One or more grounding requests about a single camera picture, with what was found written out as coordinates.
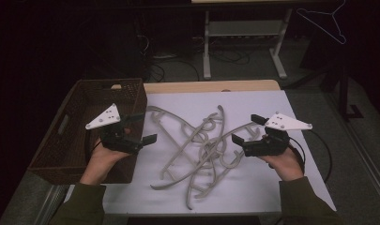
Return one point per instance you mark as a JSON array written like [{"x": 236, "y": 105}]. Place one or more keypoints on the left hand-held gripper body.
[{"x": 118, "y": 140}]

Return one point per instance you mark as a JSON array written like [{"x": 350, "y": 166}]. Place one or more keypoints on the white metal desk frame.
[{"x": 206, "y": 47}]

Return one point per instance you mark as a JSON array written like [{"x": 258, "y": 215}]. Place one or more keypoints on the brown wicker basket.
[{"x": 72, "y": 150}]

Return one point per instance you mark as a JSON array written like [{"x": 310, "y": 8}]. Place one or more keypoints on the person's right hand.
[{"x": 287, "y": 165}]

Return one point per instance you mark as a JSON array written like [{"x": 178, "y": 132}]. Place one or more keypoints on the grey plastic hanger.
[
  {"x": 223, "y": 125},
  {"x": 222, "y": 174},
  {"x": 185, "y": 146},
  {"x": 166, "y": 111},
  {"x": 178, "y": 182}
]

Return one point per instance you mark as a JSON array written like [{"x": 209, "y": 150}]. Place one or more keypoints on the white table cover sheet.
[{"x": 259, "y": 187}]

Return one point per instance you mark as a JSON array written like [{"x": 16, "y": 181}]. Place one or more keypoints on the white power strip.
[{"x": 165, "y": 56}]

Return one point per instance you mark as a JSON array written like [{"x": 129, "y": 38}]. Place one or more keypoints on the black metal stand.
[{"x": 343, "y": 93}]

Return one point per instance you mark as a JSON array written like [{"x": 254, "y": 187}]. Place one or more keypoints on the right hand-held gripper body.
[{"x": 269, "y": 145}]

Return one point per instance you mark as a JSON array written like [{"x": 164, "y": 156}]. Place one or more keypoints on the person's left hand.
[{"x": 98, "y": 164}]

